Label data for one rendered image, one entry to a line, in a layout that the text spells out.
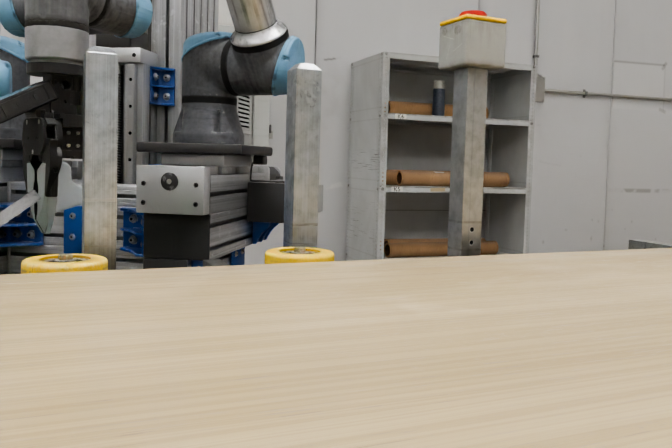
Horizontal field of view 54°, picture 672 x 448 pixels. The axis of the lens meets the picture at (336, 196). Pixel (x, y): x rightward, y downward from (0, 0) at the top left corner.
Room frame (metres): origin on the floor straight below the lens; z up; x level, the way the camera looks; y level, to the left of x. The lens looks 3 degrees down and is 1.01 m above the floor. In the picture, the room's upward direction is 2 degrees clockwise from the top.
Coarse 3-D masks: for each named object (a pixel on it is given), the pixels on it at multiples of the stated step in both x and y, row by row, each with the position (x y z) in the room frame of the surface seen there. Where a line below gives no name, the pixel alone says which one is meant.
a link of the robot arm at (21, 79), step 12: (0, 36) 1.47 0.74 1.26; (0, 48) 1.46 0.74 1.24; (12, 48) 1.48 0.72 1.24; (24, 48) 1.51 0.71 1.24; (12, 60) 1.48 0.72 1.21; (24, 60) 1.50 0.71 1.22; (12, 72) 1.48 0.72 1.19; (24, 72) 1.51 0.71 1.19; (12, 84) 1.48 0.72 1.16; (24, 84) 1.51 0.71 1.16
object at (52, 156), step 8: (48, 136) 0.82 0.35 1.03; (48, 144) 0.80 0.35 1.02; (56, 144) 0.81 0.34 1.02; (48, 152) 0.80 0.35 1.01; (56, 152) 0.81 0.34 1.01; (48, 160) 0.80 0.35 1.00; (56, 160) 0.81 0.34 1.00; (48, 168) 0.80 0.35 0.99; (56, 168) 0.81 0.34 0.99; (48, 176) 0.80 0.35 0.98; (56, 176) 0.81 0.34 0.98; (48, 184) 0.81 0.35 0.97; (56, 184) 0.82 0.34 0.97; (48, 192) 0.81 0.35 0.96; (56, 192) 0.82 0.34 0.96
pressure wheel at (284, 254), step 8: (280, 248) 0.78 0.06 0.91; (288, 248) 0.78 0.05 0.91; (296, 248) 0.76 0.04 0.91; (304, 248) 0.76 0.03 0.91; (312, 248) 0.79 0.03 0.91; (272, 256) 0.73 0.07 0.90; (280, 256) 0.73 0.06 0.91; (288, 256) 0.72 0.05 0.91; (296, 256) 0.72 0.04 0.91; (304, 256) 0.72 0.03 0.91; (312, 256) 0.73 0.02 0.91; (320, 256) 0.73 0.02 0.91; (328, 256) 0.74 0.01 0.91
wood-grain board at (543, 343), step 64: (512, 256) 0.81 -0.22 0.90; (576, 256) 0.83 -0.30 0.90; (640, 256) 0.85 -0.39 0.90; (0, 320) 0.43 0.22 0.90; (64, 320) 0.44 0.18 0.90; (128, 320) 0.44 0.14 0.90; (192, 320) 0.45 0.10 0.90; (256, 320) 0.45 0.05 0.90; (320, 320) 0.46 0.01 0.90; (384, 320) 0.46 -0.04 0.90; (448, 320) 0.47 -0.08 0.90; (512, 320) 0.47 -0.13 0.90; (576, 320) 0.48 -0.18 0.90; (640, 320) 0.49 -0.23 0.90; (0, 384) 0.31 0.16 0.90; (64, 384) 0.32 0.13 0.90; (128, 384) 0.32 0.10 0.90; (192, 384) 0.32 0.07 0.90; (256, 384) 0.32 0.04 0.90; (320, 384) 0.33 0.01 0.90; (384, 384) 0.33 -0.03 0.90; (448, 384) 0.33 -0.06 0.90; (512, 384) 0.33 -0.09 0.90; (576, 384) 0.34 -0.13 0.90; (640, 384) 0.34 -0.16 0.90
